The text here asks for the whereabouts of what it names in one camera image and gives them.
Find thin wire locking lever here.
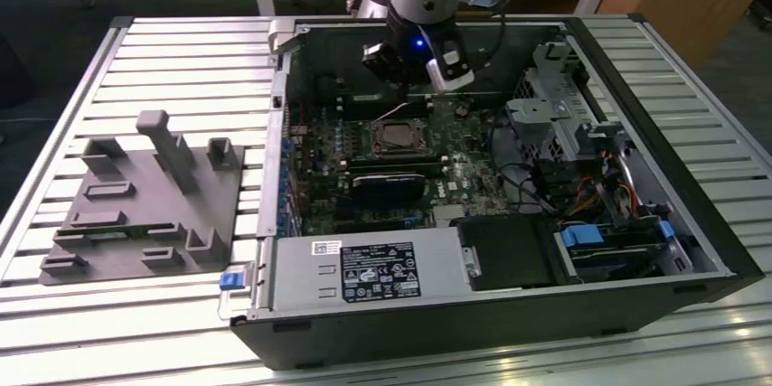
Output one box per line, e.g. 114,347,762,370
374,102,419,125

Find metal socket cover frame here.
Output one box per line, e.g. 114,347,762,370
370,119,436,156

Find CPU socket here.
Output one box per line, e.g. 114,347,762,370
366,118,438,158

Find black RAM slot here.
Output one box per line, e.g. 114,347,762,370
347,154,450,167
344,163,451,178

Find grey metal drive cage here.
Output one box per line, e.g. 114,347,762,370
504,41,642,166

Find black graphics card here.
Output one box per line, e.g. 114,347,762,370
348,172,431,207

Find green motherboard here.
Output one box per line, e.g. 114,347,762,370
283,99,548,239

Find silver chipset heatsink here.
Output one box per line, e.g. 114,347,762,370
434,204,475,227

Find black plastic shroud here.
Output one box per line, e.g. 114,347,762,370
452,215,567,293

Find hard disk in blue carrier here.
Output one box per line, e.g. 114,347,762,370
558,221,672,270

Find grey power supply unit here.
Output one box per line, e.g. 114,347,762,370
263,226,479,315

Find grey parts rack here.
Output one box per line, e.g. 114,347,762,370
36,109,248,287

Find blue case latch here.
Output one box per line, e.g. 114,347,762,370
219,269,252,290

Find black PC case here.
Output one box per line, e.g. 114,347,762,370
228,13,766,372

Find green RAM stick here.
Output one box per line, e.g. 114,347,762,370
83,226,154,241

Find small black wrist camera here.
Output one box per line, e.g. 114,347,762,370
362,42,398,78

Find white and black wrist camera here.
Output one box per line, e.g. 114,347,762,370
424,39,479,91

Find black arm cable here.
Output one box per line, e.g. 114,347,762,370
474,0,512,69

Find grey case rear bracket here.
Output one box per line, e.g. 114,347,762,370
266,19,304,55

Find orange and red wire bundle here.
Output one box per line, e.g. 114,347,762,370
572,172,642,221

